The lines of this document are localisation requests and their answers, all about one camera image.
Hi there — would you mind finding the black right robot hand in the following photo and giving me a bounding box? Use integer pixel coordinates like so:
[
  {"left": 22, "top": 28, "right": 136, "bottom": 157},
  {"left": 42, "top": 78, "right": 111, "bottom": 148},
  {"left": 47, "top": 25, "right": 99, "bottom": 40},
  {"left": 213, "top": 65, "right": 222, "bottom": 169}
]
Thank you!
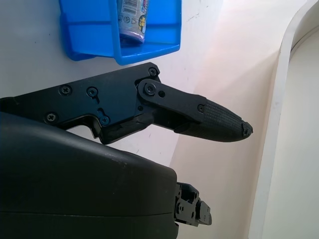
[{"left": 0, "top": 62, "right": 254, "bottom": 239}]

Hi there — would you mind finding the blue plastic tray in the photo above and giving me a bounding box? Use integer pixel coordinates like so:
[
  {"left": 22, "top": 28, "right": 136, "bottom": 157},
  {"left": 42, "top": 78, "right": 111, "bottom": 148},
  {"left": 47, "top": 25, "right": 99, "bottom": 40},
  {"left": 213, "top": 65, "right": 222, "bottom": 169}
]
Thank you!
[{"left": 59, "top": 0, "right": 181, "bottom": 66}]

